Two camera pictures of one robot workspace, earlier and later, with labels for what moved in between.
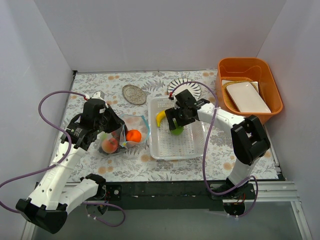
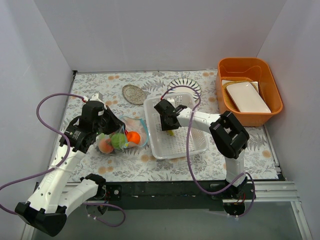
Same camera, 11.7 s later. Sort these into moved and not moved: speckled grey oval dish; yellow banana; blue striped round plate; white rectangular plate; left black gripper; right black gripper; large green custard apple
Moved: yellow banana; large green custard apple; right black gripper
Not moved: left black gripper; blue striped round plate; speckled grey oval dish; white rectangular plate
